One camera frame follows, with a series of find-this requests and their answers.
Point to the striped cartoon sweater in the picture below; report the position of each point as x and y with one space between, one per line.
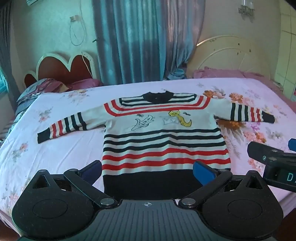
161 143

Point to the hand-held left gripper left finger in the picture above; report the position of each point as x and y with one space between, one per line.
92 172

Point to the cream wardrobe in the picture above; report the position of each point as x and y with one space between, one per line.
286 58

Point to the patterned dark blanket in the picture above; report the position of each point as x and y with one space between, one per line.
39 89

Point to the red heart-shaped headboard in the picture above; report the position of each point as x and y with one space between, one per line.
57 69

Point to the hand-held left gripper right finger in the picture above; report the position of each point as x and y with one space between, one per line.
203 174

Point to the pink floral bed sheet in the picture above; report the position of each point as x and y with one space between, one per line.
69 143

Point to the magenta satin pillow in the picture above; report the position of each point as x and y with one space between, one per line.
84 83

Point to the air conditioner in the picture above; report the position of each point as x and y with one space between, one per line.
32 1

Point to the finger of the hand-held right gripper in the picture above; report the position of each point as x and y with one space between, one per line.
260 150
292 145

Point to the blue curtain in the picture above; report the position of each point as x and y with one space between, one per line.
138 39

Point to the cream arched headboard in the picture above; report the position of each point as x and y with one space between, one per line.
229 53

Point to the pink pillow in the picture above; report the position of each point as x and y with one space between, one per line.
215 73

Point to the wall socket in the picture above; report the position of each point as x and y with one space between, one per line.
74 18

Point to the grey window curtain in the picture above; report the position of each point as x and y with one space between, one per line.
5 46

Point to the wall lamp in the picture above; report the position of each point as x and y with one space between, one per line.
246 7

